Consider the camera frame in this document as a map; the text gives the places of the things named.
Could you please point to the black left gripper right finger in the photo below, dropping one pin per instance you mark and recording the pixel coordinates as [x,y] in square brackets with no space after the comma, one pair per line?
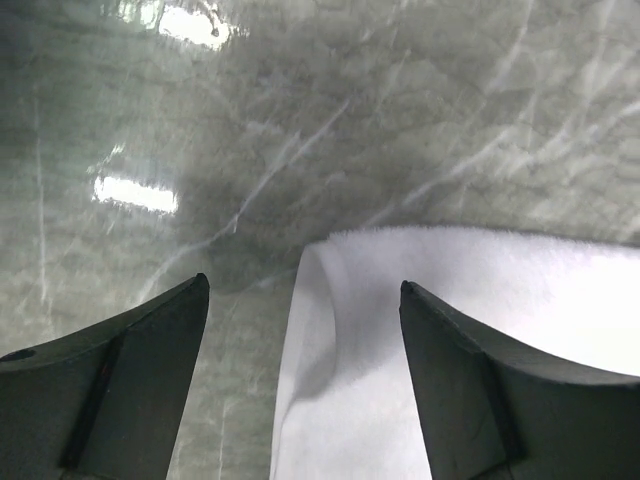
[493,407]

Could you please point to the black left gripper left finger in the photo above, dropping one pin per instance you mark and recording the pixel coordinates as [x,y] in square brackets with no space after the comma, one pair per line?
[104,402]

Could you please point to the white terry towel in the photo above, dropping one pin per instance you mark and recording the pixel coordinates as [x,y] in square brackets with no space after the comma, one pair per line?
[345,405]

